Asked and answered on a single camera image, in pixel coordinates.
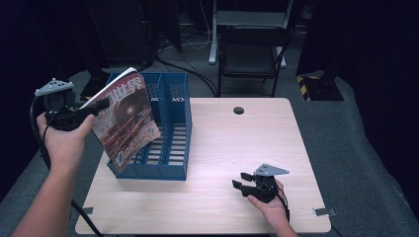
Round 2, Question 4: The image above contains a blue plastic file rack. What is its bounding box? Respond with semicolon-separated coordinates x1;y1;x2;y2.
106;71;193;182

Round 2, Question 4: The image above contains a black floor cable bundle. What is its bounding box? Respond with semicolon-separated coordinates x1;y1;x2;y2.
153;54;220;99

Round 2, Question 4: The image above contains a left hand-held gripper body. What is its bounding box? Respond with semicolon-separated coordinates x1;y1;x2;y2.
34;77;97;132

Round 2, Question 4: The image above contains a black yellow striped stand base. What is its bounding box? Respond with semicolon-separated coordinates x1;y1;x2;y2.
79;67;112;103
295;74;346;103

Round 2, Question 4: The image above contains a white floor cable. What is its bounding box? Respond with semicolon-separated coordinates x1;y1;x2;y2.
182;0;212;51

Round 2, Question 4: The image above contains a person's right hand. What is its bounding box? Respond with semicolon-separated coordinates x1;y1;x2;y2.
247;180;290;227

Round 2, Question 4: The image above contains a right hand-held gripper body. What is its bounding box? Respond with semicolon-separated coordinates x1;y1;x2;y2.
241;163;291;203

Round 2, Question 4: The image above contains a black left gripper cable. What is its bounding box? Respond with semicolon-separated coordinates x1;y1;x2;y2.
29;94;104;237

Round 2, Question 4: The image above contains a black folding chair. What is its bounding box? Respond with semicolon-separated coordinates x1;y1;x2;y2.
216;26;292;99

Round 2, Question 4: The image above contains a white metal stand frame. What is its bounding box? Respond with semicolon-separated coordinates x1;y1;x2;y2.
208;0;294;69

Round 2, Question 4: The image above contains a dark cabinet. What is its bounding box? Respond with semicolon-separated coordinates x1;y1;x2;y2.
86;0;156;68

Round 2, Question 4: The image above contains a person's left hand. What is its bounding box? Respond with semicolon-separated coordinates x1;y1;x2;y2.
36;113;97;173

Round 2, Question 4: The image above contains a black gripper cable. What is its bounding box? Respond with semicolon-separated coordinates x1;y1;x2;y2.
29;94;104;237
276;183;292;222

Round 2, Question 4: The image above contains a red cover magazine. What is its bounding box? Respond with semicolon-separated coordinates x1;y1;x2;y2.
79;66;162;174

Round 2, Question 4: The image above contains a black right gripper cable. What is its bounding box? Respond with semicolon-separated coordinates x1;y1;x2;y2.
276;183;292;222

